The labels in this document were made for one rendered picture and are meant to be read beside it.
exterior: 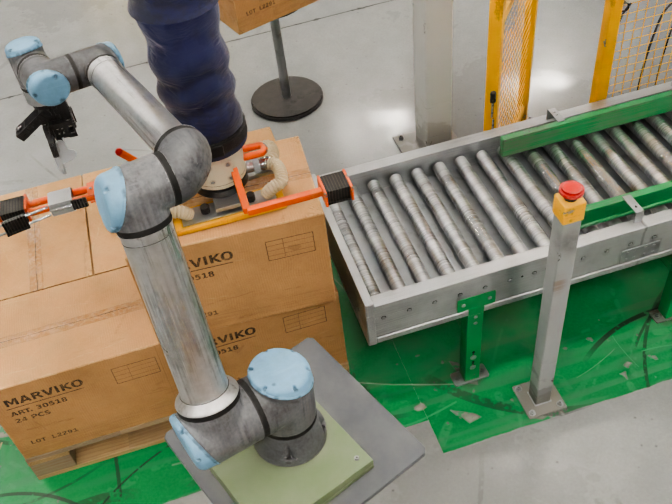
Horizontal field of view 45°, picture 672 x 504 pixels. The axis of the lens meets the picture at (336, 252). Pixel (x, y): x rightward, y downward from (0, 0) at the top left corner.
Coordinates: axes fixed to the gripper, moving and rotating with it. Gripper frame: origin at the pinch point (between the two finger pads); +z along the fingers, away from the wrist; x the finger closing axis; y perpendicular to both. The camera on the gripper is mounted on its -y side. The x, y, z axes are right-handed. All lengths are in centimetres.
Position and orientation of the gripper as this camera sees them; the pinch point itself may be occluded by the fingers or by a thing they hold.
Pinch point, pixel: (62, 159)
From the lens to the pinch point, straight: 240.2
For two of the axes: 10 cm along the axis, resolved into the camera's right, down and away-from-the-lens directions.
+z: 0.9, 6.9, 7.1
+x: -2.7, -6.7, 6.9
